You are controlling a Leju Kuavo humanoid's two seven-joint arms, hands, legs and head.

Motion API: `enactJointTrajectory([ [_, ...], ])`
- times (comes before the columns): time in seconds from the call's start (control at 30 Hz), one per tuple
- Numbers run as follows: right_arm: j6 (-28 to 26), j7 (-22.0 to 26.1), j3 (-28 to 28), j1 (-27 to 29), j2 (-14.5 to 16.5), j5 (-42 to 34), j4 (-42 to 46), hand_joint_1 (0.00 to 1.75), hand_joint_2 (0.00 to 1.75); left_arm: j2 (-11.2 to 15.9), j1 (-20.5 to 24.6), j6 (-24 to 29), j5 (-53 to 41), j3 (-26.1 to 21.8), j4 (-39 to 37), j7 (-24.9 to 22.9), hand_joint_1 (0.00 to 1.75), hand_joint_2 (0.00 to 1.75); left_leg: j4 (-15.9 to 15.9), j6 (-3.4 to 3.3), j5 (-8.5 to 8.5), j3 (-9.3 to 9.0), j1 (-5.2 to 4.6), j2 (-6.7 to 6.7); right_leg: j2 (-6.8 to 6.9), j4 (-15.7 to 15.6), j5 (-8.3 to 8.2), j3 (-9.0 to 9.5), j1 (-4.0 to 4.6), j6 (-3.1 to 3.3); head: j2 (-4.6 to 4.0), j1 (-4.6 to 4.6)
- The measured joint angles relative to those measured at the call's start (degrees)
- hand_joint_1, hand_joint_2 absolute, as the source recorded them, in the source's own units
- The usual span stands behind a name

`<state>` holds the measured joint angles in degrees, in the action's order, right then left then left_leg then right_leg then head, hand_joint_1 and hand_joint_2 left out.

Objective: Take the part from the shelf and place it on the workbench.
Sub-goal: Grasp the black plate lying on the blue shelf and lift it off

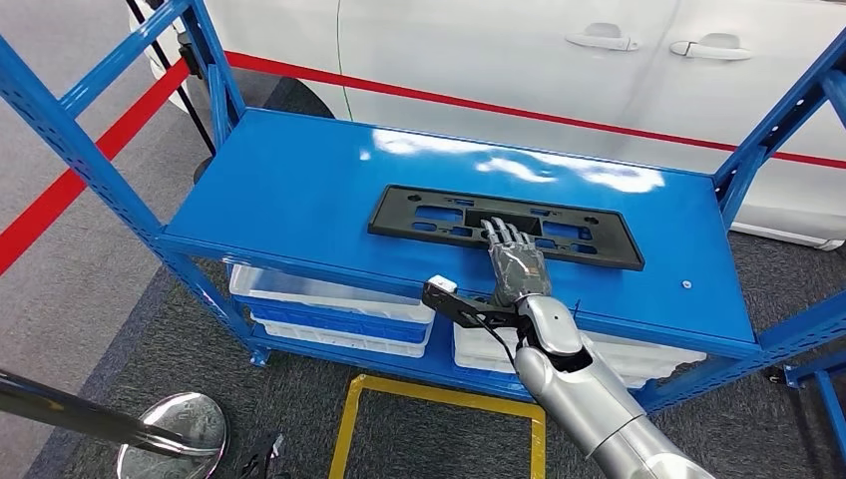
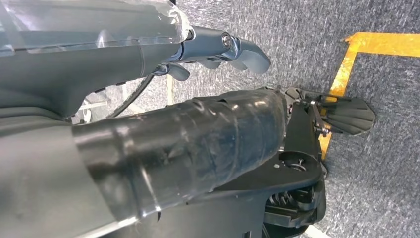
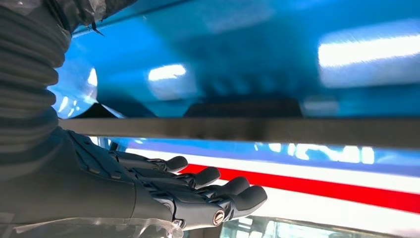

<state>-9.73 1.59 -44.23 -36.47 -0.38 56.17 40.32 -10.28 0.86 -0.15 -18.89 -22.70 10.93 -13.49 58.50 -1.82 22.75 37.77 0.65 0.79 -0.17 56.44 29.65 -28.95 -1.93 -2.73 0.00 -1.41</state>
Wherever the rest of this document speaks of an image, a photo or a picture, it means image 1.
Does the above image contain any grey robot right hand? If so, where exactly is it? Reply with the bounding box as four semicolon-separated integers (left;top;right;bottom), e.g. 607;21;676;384
480;218;553;308

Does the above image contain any black plastic car part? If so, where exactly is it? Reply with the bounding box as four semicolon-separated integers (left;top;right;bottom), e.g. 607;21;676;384
367;185;645;272

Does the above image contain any blue metal shelf rack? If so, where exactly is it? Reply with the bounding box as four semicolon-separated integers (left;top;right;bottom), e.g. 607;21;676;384
0;0;846;416

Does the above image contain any blue wheeled shelf cart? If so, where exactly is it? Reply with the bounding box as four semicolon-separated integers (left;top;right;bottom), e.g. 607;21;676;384
766;350;846;479

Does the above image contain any red barrier belt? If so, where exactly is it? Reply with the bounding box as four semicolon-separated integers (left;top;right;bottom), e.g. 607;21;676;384
224;51;846;172
0;58;193;275

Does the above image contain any white car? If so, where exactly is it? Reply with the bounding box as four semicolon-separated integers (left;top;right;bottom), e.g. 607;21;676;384
129;0;846;251

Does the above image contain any yellow floor tape square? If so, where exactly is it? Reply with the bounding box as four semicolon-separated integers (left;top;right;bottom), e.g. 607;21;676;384
328;373;548;479

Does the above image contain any chrome stanchion base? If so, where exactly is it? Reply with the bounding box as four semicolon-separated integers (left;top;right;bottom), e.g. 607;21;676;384
117;391;229;479

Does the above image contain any black right camera bracket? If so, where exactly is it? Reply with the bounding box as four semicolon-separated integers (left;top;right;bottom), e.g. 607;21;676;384
421;282;527;330

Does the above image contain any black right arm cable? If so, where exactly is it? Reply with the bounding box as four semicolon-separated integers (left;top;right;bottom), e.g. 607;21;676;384
472;310;520;368

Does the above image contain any white car door handle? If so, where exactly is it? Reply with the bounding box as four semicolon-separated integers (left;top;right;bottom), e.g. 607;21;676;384
668;33;753;62
565;23;640;53

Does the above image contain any black stanchion post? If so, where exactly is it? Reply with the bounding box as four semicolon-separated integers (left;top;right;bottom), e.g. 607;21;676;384
124;0;219;183

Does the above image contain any chrome stanchion post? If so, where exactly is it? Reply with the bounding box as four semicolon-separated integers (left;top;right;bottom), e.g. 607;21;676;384
0;368;222;457

